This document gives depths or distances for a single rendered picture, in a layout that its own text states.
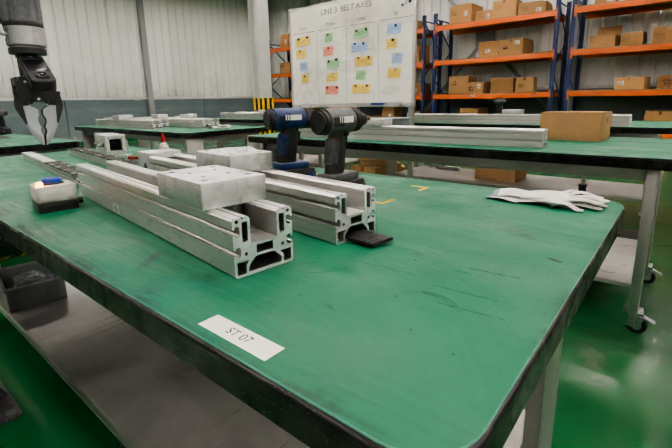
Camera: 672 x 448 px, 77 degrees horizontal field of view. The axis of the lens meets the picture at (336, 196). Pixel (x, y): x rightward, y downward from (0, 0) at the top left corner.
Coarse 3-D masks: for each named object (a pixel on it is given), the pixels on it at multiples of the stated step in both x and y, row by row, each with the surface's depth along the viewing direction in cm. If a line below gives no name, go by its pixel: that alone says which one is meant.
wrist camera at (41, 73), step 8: (24, 56) 92; (32, 56) 93; (40, 56) 94; (24, 64) 90; (32, 64) 91; (40, 64) 92; (24, 72) 90; (32, 72) 88; (40, 72) 89; (48, 72) 90; (32, 80) 87; (40, 80) 87; (48, 80) 88; (32, 88) 88; (40, 88) 88; (48, 88) 89; (56, 88) 91
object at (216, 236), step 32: (96, 192) 102; (128, 192) 88; (160, 224) 75; (192, 224) 65; (224, 224) 57; (256, 224) 65; (288, 224) 63; (224, 256) 59; (256, 256) 65; (288, 256) 65
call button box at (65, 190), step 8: (32, 184) 98; (48, 184) 97; (56, 184) 98; (64, 184) 98; (72, 184) 98; (32, 192) 97; (40, 192) 94; (48, 192) 95; (56, 192) 96; (64, 192) 98; (72, 192) 99; (32, 200) 100; (40, 200) 95; (48, 200) 96; (56, 200) 97; (64, 200) 98; (72, 200) 99; (80, 200) 103; (40, 208) 95; (48, 208) 96; (56, 208) 97; (64, 208) 98; (72, 208) 99
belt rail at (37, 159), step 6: (24, 156) 198; (30, 156) 182; (36, 156) 179; (42, 156) 179; (36, 162) 174; (42, 162) 164; (48, 168) 157; (54, 168) 149; (60, 174) 143; (66, 174) 137; (72, 180) 132
